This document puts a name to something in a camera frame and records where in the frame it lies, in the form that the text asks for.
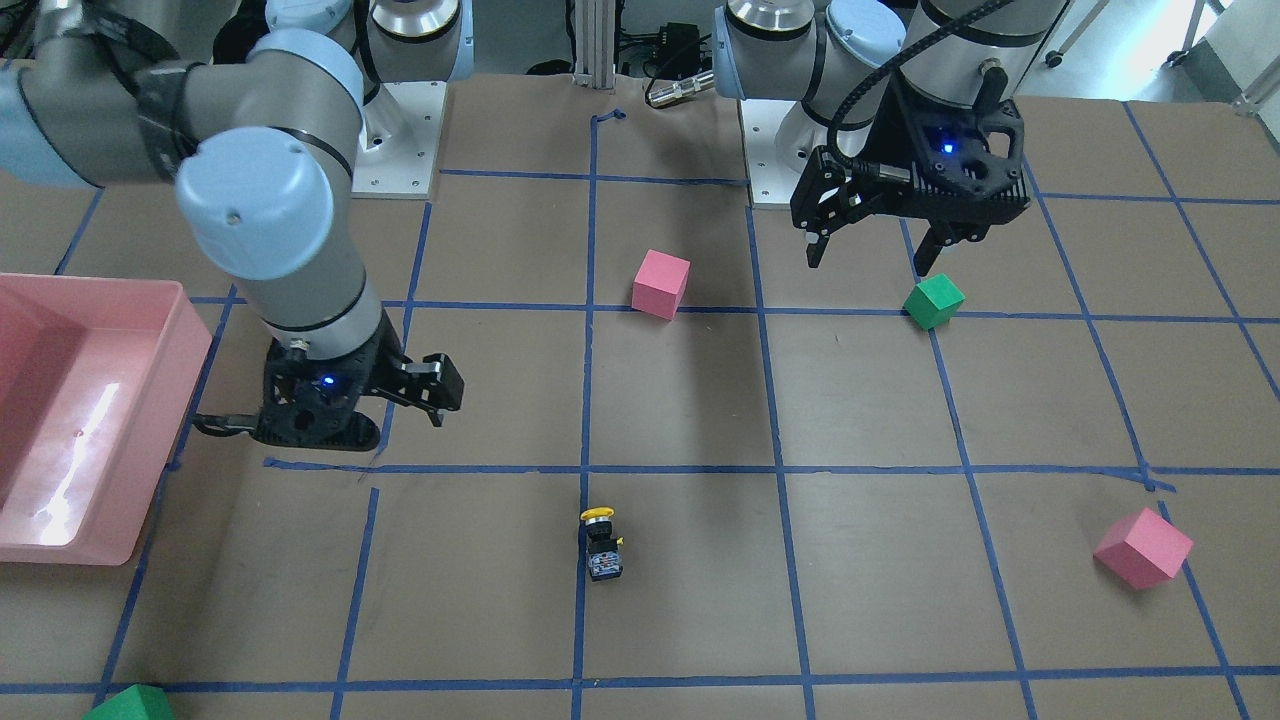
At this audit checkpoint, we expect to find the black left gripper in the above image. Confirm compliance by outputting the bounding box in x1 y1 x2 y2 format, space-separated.
790 79 1030 279

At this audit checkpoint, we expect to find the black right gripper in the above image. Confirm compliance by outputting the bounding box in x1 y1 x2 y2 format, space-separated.
250 325 465 452

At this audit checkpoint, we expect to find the yellow push button switch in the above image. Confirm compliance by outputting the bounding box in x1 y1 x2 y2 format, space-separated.
580 506 625 582

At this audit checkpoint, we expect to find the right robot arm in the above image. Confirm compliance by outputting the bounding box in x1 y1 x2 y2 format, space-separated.
3 1 474 452

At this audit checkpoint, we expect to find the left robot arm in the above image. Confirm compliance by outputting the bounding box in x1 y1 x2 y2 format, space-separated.
712 1 1068 275

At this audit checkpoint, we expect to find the green cube far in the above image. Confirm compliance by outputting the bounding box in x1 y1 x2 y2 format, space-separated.
902 274 966 331

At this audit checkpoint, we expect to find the pink cube centre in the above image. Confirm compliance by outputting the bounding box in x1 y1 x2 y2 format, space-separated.
630 249 691 322

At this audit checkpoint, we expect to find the pink cube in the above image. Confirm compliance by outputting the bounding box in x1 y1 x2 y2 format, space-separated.
1093 509 1196 591
630 249 691 322

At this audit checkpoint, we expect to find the pink plastic bin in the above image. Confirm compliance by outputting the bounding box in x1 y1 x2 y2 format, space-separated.
1 273 211 566

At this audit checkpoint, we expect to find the pink cube far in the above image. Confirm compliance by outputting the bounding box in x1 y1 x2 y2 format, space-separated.
1093 509 1196 591

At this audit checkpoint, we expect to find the green cube near bin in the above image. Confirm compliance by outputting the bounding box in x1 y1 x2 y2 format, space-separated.
82 684 177 720

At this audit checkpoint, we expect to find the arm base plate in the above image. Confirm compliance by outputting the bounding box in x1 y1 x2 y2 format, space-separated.
739 99 826 210
352 81 448 200

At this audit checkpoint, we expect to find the aluminium frame post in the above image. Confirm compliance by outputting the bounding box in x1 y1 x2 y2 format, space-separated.
571 0 618 94

